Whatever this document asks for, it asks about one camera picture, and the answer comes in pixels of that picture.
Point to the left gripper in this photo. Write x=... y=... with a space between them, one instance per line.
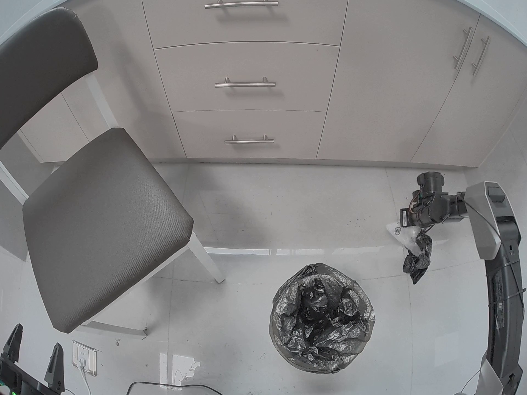
x=24 y=379

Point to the black plastic bag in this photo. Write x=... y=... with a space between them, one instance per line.
x=286 y=303

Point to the black plastic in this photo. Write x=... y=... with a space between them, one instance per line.
x=418 y=261

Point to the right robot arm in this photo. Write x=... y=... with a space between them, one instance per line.
x=490 y=220

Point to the grey padded white-framed chair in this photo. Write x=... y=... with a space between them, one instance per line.
x=103 y=220

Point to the beige cabinet with drawers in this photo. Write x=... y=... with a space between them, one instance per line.
x=255 y=43

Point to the clear printed wrapper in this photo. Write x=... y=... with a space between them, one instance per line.
x=405 y=237

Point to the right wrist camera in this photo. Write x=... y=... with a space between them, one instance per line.
x=405 y=217

